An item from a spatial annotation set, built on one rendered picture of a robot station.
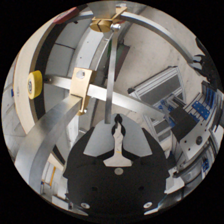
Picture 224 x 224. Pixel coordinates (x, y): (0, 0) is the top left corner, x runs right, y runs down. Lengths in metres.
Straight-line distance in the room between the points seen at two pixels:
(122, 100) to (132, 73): 0.85
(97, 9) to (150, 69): 1.04
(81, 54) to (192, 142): 0.60
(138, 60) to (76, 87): 0.94
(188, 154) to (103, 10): 0.39
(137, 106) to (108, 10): 0.25
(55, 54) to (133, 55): 0.91
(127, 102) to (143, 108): 0.05
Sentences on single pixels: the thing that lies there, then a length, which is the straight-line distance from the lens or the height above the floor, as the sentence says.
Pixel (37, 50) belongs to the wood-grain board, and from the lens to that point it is 0.29.
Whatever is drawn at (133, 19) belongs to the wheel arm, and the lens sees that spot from 0.23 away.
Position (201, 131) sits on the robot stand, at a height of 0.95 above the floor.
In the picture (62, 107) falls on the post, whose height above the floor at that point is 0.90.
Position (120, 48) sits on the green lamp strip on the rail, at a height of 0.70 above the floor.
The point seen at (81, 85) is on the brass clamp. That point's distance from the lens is 0.19.
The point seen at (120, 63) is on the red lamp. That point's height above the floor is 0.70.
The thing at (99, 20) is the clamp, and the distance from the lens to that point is 0.20.
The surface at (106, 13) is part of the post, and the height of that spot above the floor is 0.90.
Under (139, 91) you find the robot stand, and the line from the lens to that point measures 0.83.
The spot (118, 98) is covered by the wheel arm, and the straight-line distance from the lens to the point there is 0.19.
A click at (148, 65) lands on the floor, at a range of 1.10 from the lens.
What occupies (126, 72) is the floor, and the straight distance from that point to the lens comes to 1.01.
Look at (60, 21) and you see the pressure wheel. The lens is 0.28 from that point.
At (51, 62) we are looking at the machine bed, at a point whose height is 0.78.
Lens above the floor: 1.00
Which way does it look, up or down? 60 degrees down
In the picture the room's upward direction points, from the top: 175 degrees counter-clockwise
